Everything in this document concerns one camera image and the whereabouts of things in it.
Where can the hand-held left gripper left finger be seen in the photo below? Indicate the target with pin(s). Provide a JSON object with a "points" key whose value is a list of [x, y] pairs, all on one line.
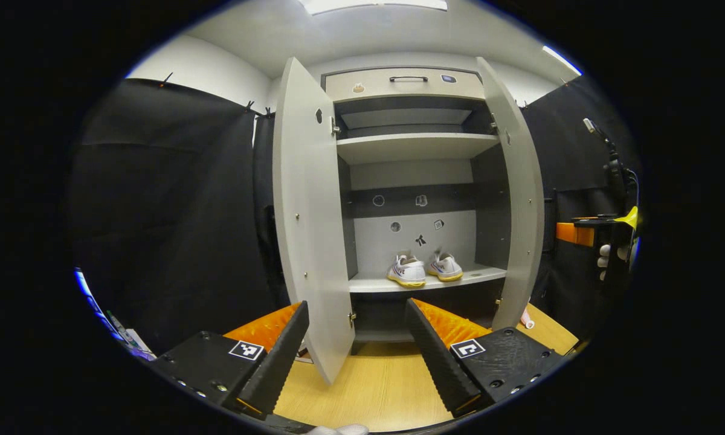
{"points": [[281, 356]]}

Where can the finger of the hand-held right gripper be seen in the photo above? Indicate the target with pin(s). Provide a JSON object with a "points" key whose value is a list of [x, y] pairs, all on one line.
{"points": [[574, 234]]}

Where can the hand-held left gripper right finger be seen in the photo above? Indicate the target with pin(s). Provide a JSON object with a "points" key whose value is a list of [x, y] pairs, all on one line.
{"points": [[438, 356]]}

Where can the grey cabinet door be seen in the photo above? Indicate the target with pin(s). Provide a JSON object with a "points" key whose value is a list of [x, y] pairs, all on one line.
{"points": [[311, 229], [519, 199]]}

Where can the white shoe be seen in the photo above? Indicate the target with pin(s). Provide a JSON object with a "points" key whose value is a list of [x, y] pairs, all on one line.
{"points": [[446, 267], [406, 272]]}

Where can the grey shoe cabinet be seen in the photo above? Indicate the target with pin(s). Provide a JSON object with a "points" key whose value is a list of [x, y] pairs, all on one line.
{"points": [[380, 241]]}

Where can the white cabinet shelf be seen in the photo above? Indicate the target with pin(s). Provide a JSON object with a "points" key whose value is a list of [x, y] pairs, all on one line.
{"points": [[417, 147], [374, 283]]}

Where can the grey cabinet drawer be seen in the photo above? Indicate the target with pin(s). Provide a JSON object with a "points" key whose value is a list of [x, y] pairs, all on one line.
{"points": [[374, 87]]}

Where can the pink toy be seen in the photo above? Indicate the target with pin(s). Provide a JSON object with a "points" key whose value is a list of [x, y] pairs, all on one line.
{"points": [[527, 320]]}

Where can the black backdrop cloth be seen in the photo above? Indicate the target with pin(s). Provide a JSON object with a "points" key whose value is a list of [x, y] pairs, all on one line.
{"points": [[175, 211]]}

